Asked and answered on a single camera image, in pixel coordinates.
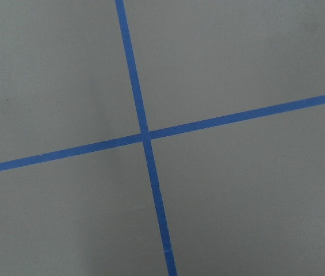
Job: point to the brown table mat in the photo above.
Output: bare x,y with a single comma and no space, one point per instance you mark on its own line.
240,198

